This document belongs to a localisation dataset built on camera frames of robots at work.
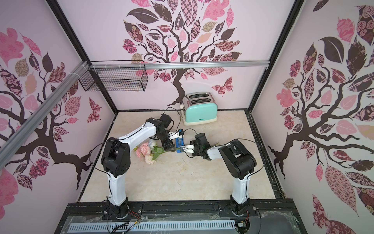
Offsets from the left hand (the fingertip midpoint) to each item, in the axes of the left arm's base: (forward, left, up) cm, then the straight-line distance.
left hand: (170, 146), depth 91 cm
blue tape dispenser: (+5, -6, -3) cm, 8 cm away
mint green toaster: (+27, -20, +8) cm, 35 cm away
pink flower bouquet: (-6, +12, +5) cm, 14 cm away
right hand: (+6, -13, -4) cm, 15 cm away
